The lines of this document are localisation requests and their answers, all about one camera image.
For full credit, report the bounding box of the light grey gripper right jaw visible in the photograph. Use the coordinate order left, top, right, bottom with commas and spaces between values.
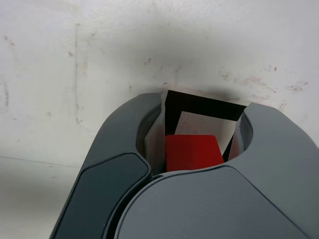
113, 102, 319, 239

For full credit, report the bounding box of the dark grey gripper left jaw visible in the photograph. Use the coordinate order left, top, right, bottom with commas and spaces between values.
51, 92, 166, 239

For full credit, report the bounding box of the red cube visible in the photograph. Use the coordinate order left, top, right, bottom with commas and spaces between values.
164, 134, 224, 173

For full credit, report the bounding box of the black tape square outline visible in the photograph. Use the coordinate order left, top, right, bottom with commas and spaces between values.
164, 90, 247, 162

